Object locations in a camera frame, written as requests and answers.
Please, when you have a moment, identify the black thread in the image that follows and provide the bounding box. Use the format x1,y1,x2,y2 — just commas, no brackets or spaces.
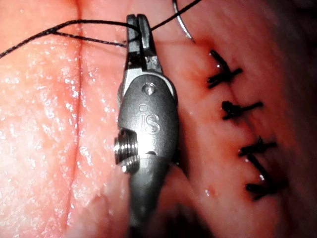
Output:
0,0,203,60

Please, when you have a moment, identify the black stitching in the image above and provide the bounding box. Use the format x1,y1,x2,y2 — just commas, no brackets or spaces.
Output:
206,49,289,201

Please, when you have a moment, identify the right arm needle driver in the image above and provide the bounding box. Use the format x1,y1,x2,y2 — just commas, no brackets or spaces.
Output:
113,68,180,174

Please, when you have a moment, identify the tissue pad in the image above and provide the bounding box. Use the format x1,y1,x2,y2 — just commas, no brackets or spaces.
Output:
0,0,317,238

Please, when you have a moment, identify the curved steel needle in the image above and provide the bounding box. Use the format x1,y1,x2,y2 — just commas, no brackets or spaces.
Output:
172,0,196,43

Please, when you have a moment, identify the right arm needle driver jaw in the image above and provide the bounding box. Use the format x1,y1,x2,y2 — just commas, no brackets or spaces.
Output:
125,13,145,72
137,13,164,74

